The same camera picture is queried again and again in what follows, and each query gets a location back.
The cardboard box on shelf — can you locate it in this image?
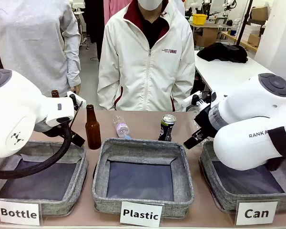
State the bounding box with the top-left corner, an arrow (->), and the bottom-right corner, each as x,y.
251,6 -> 269,21

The black drink can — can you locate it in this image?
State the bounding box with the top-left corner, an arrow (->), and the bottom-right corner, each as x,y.
157,114 -> 177,142

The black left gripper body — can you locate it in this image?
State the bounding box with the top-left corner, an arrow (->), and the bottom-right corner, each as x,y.
70,132 -> 86,147

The pink hanging cloth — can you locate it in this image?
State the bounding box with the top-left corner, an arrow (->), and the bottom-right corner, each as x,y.
103,0 -> 125,25

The grey fabric basket bottle label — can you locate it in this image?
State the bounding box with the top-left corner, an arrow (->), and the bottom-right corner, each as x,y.
0,140 -> 89,217

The cardboard box under workbench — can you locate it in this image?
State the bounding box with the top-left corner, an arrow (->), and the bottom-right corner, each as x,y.
194,28 -> 220,48

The small clear plastic bottle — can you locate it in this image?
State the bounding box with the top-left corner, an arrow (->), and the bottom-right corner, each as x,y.
112,115 -> 133,140

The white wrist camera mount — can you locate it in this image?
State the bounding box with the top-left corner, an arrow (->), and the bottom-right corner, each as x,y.
66,90 -> 87,107
183,91 -> 213,113

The white Bottle label card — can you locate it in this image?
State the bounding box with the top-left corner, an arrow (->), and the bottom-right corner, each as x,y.
0,200 -> 42,226

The white side table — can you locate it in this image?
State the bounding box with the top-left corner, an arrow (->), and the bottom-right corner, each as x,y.
194,49 -> 286,96

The white jacket person left forearm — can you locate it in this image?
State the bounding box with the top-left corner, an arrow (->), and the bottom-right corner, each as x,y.
171,66 -> 196,104

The white jacket person right forearm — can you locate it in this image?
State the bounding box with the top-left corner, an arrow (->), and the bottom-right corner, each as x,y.
96,69 -> 124,111

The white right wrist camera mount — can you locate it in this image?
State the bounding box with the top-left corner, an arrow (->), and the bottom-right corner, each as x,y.
183,91 -> 213,113

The white Plastic label card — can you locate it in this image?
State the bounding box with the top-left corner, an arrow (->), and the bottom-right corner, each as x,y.
120,201 -> 164,228

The white face mask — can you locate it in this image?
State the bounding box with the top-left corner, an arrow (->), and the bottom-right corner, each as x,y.
137,0 -> 163,11

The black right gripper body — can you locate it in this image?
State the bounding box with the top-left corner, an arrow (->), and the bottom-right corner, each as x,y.
194,104 -> 226,139

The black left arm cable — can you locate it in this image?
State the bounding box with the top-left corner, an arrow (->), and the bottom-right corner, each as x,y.
0,118 -> 72,179

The person in white jacket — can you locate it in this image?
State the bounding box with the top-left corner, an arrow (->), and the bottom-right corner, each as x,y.
96,0 -> 196,112

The white Can label card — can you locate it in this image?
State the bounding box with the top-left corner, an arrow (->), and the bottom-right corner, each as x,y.
235,199 -> 280,226

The person in grey sweater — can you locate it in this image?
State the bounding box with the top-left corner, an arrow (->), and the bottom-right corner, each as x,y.
0,0 -> 82,97

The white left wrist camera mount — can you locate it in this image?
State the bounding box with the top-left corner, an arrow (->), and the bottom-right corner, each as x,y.
66,90 -> 87,107

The grey sweater person left forearm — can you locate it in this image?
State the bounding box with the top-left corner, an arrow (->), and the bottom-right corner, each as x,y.
66,45 -> 82,88

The black clothing pile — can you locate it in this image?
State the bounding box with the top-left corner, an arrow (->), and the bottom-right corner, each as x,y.
196,42 -> 249,64

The grey fabric basket can label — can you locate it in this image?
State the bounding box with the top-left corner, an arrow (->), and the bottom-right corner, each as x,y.
198,139 -> 286,213

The wooden workbench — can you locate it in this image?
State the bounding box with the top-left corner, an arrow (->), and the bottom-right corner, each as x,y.
189,21 -> 232,31

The grey fabric basket plastic label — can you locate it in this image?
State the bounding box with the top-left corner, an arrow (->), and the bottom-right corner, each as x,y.
92,137 -> 195,219

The yellow plastic bin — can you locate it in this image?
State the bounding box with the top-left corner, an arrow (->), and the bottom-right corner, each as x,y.
192,13 -> 209,25

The black tripod pole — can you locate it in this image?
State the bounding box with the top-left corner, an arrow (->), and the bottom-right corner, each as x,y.
235,0 -> 254,46

